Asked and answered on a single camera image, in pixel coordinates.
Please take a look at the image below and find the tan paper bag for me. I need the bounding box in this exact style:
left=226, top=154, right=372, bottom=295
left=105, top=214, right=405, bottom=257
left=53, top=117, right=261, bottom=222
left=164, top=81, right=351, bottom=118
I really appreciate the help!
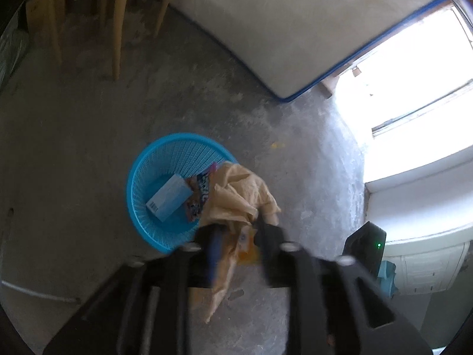
left=197, top=162, right=281, bottom=324

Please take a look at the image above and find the white cabinet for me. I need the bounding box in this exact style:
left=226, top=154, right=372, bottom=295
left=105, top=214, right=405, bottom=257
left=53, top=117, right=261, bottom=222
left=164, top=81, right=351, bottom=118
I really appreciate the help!
left=382, top=225, right=473, bottom=296

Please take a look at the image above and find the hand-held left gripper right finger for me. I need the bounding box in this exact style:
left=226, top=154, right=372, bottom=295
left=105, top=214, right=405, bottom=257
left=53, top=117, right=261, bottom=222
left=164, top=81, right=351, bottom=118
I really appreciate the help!
left=253, top=218, right=433, bottom=355

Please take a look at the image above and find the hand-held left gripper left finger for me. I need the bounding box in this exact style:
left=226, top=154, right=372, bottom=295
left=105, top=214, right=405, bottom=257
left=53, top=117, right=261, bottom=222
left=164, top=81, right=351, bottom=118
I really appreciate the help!
left=42, top=225, right=230, bottom=355

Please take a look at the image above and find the white cardboard box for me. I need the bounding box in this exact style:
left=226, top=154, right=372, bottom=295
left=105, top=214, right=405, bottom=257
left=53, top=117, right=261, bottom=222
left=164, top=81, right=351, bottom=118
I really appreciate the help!
left=146, top=175, right=193, bottom=223

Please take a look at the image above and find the blue plastic basket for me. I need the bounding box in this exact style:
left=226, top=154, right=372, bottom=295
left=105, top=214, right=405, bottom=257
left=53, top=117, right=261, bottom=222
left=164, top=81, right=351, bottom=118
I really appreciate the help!
left=127, top=132, right=241, bottom=255

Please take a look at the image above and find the colourful snack wrapper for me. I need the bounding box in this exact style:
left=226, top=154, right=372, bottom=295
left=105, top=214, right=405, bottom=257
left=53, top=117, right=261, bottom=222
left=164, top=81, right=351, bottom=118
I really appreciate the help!
left=183, top=163, right=218, bottom=223

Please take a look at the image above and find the mattress with blue edge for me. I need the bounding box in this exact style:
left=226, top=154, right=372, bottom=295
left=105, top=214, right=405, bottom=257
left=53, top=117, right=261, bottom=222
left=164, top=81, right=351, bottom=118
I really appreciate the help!
left=148, top=0, right=449, bottom=103

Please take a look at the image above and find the light blue cloth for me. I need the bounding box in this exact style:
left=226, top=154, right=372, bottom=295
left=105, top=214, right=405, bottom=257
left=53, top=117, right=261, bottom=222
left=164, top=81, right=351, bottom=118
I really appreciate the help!
left=377, top=261, right=400, bottom=298

